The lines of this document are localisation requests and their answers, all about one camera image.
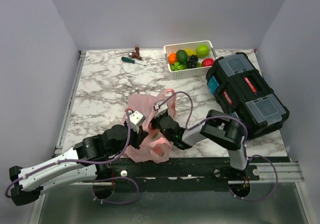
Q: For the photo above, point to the pink plastic bag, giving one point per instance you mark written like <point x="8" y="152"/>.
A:
<point x="155" y="147"/>

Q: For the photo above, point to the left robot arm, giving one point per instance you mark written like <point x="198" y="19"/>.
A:
<point x="88" y="160"/>

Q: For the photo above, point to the brown metal faucet valve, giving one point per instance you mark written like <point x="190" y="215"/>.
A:
<point x="135" y="54"/>

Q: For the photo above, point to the dark purple fake grapes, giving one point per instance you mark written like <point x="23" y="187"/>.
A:
<point x="192" y="62"/>

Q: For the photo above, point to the aluminium frame rail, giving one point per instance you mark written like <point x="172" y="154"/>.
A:
<point x="103" y="84"/>

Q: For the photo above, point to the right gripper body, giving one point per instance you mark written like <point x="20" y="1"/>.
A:
<point x="156" y="122"/>

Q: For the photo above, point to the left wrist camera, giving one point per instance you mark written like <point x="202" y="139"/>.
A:
<point x="135" y="119"/>

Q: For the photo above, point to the yellow fake lemon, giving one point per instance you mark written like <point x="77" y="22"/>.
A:
<point x="190" y="52"/>

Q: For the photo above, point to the green handled screwdriver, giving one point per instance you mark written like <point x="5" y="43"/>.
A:
<point x="129" y="60"/>

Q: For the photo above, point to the green fruit with black trim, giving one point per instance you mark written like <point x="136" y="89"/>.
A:
<point x="177" y="66"/>

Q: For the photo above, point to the green fake apple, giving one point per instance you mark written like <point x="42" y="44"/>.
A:
<point x="202" y="51"/>

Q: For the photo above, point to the black plastic toolbox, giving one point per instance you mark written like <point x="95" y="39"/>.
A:
<point x="242" y="92"/>

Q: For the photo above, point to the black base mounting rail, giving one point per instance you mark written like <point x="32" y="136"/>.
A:
<point x="175" y="175"/>

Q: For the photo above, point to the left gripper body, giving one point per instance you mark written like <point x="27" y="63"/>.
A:
<point x="135" y="138"/>

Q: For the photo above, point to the orange fake orange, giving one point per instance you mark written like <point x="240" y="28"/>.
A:
<point x="172" y="58"/>

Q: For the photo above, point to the red fake apple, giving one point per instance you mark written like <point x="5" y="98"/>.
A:
<point x="207" y="62"/>

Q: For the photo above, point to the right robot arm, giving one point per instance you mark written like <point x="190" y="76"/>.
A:
<point x="223" y="129"/>

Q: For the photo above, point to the dark green fake fruit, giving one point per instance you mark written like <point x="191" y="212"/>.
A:
<point x="181" y="56"/>

